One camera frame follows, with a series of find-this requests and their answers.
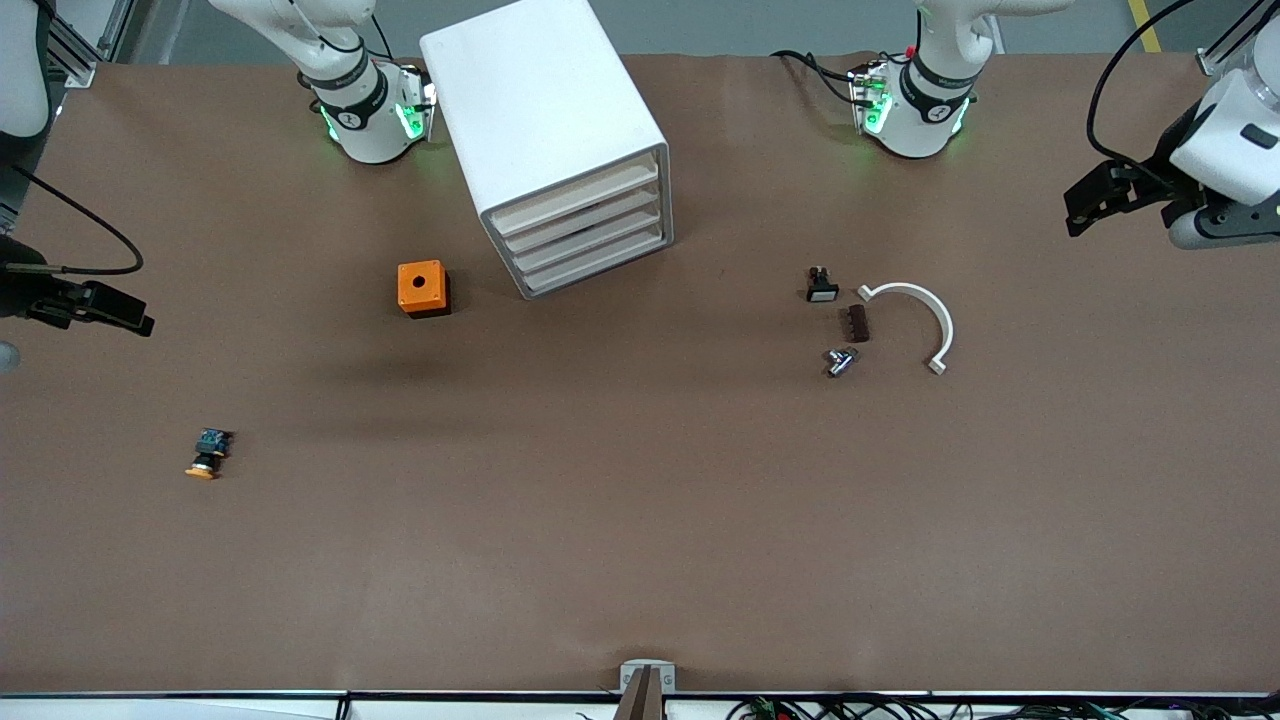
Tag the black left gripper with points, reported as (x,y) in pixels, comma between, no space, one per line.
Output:
(1163,176)

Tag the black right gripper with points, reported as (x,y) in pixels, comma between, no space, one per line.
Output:
(22,292)

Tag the orange mushroom push button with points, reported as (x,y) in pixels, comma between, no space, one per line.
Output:
(208,452)

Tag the white plastic drawer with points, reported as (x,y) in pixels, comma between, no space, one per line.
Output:
(580,248)
(590,270)
(560,200)
(570,225)

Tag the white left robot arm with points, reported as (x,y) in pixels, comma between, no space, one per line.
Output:
(925,90)

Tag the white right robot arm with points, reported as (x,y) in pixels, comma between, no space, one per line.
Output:
(350,110)

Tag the white drawer cabinet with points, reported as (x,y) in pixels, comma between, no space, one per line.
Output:
(540,90)

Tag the brown terminal block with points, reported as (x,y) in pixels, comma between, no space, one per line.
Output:
(857,324)

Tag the silver metal fitting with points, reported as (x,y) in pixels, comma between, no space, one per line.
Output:
(840,361)

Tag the aluminium frame profile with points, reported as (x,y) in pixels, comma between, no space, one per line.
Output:
(1225,55)
(75,50)

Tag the white curved plastic bracket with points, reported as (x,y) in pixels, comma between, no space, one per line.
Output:
(940,315)

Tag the black white push-button switch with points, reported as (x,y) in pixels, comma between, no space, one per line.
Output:
(822,290)

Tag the orange button enclosure box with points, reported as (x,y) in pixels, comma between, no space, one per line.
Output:
(420,285)

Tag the grey metal mount bracket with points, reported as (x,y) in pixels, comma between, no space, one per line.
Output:
(647,668)

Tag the brown camera stand post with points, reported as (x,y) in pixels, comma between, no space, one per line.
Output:
(640,700)

